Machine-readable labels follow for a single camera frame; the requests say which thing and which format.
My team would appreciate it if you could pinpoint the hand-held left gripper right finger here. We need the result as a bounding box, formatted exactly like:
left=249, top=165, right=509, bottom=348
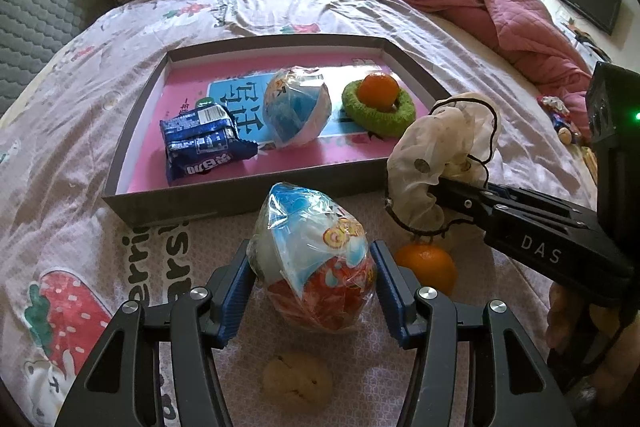
left=369, top=239, right=578, bottom=427

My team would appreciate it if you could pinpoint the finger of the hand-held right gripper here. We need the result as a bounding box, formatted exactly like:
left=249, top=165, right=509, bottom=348
left=430, top=176, right=496, bottom=234

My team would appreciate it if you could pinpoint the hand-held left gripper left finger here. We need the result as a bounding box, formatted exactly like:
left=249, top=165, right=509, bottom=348
left=55, top=239, right=258, bottom=427

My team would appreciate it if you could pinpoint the cream mesh cloth bag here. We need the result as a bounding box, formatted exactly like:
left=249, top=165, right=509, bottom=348
left=385, top=92, right=501, bottom=243

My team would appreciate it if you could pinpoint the blue red toy ball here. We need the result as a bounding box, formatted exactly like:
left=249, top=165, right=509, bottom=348
left=248, top=183, right=377, bottom=333

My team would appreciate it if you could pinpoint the grey shallow cardboard box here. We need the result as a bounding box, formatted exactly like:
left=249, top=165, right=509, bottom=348
left=101, top=33, right=453, bottom=228

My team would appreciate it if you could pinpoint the green fuzzy scrunchie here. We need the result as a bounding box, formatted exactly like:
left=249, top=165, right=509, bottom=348
left=341, top=79, right=417, bottom=138

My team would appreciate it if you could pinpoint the person's right hand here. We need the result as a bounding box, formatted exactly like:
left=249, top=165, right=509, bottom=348
left=545, top=282, right=640, bottom=400

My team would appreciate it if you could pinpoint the orange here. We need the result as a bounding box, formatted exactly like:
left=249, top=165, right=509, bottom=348
left=359, top=73, right=401, bottom=112
left=395, top=243, right=458, bottom=297

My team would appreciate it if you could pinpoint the round beige cookie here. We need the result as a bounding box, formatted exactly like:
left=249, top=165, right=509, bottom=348
left=262, top=349, right=333, bottom=405

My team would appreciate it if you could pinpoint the small colourful toy figure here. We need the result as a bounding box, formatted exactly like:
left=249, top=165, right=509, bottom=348
left=550, top=109, right=583, bottom=145

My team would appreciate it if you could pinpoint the red white small toy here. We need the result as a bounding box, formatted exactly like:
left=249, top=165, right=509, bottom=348
left=537, top=94, right=571, bottom=118

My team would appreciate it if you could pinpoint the blue snack packet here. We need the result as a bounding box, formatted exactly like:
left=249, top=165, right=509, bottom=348
left=159, top=103, right=258, bottom=182

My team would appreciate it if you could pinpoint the blue white wrapped toy ball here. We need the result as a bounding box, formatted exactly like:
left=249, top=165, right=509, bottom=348
left=262, top=66, right=333, bottom=151

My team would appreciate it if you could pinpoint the pink quilt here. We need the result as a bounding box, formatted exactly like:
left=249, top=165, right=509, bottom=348
left=376, top=0, right=593, bottom=88

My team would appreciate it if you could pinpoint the strawberry printed bedsheet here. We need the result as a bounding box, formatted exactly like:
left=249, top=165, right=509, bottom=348
left=0, top=0, right=596, bottom=427

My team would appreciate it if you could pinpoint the grey quilted headboard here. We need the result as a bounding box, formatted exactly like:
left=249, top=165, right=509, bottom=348
left=0, top=0, right=118, bottom=118

